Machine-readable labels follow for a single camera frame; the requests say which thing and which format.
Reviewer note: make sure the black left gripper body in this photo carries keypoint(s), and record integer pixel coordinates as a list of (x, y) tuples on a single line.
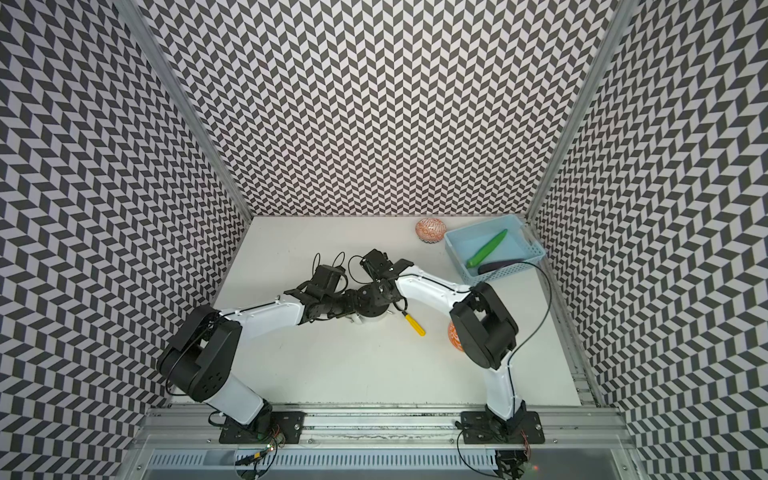
[(340, 305)]

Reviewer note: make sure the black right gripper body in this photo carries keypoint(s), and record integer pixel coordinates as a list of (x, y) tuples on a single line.
[(382, 298)]

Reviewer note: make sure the white twin bell alarm clock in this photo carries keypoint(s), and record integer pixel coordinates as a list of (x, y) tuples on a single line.
[(370, 303)]

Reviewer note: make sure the yellow handled screwdriver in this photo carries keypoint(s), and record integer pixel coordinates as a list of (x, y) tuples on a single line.
[(415, 325)]

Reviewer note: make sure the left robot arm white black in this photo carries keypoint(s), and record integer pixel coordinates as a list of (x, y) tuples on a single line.
[(198, 358)]

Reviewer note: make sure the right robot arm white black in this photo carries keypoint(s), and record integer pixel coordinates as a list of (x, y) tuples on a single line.
[(486, 330)]

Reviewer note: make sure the orange patterned bowl upright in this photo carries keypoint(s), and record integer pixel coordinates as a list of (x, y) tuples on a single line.
[(454, 338)]

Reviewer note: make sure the light blue plastic basket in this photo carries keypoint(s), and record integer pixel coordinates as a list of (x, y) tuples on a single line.
[(463, 243)]

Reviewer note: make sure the dark purple eggplant toy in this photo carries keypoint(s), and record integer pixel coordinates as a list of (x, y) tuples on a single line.
[(496, 265)]

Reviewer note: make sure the green cucumber toy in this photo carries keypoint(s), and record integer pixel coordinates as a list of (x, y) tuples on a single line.
[(488, 248)]

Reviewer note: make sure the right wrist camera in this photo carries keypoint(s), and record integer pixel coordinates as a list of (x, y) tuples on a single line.
[(375, 263)]

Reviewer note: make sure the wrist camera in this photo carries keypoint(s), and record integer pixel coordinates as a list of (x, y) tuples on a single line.
[(326, 278), (375, 263)]

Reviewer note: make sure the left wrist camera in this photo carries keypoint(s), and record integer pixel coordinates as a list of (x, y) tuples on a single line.
[(326, 278)]

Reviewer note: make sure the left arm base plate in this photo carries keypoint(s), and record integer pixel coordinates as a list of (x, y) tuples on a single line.
[(284, 427)]

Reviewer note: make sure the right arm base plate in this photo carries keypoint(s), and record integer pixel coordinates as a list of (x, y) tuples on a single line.
[(483, 427)]

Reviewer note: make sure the aluminium front rail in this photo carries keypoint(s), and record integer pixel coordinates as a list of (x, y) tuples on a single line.
[(386, 426)]

